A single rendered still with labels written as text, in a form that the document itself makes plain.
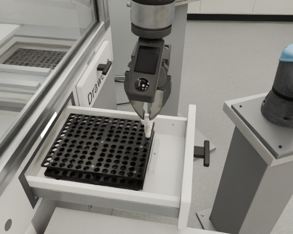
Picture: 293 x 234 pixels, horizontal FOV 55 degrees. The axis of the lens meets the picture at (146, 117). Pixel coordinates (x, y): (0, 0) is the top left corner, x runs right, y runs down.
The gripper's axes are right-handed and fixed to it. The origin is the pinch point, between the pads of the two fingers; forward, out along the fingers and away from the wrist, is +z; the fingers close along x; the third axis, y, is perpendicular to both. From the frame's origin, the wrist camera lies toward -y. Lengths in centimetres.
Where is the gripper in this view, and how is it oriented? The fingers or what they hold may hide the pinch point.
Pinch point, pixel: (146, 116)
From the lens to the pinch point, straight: 61.1
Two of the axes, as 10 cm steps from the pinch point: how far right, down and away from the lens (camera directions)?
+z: -0.3, 7.5, 6.6
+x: -9.9, -1.2, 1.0
